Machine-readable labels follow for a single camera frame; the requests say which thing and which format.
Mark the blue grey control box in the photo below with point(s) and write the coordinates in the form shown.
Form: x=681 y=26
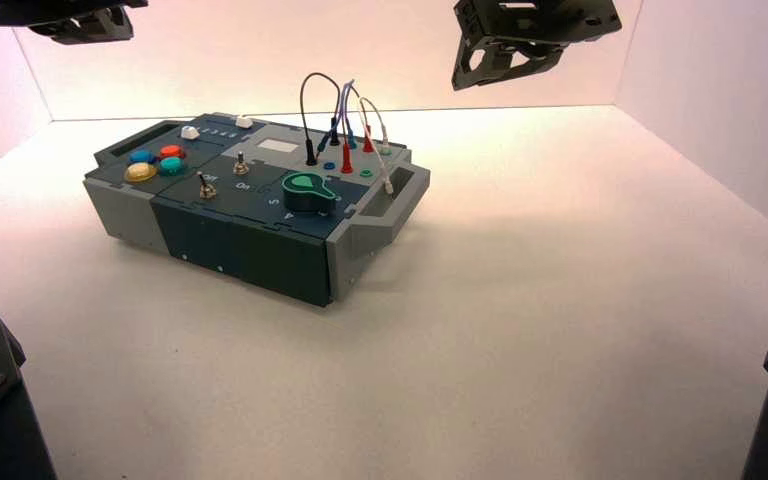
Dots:
x=245 y=245

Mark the teal push button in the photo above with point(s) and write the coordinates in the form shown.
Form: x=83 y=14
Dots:
x=172 y=166

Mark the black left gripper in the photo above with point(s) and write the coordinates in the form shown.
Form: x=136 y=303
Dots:
x=39 y=10

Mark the red push button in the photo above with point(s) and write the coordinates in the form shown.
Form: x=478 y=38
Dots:
x=172 y=152

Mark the blue push button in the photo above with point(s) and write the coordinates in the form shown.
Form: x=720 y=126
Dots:
x=142 y=157

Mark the green rotary knob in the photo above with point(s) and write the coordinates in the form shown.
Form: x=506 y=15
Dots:
x=303 y=193

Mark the yellow push button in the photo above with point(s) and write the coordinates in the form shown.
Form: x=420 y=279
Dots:
x=140 y=173

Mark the metal toggle switch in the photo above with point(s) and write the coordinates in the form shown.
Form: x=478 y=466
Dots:
x=241 y=164
x=207 y=188

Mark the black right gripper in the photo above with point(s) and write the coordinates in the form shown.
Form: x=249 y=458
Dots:
x=543 y=20

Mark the white slider knob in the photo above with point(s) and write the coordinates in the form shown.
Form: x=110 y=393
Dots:
x=244 y=122
x=189 y=132

